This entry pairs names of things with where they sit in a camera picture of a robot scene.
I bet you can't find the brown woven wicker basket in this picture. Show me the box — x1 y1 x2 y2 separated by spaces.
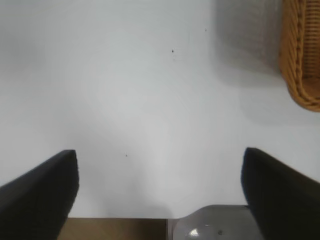
278 0 320 113

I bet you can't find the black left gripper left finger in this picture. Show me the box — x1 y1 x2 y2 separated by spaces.
0 149 80 240

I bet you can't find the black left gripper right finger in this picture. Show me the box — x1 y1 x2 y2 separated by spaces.
241 147 320 240

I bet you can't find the grey metal base plate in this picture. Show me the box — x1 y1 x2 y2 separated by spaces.
172 204 265 240

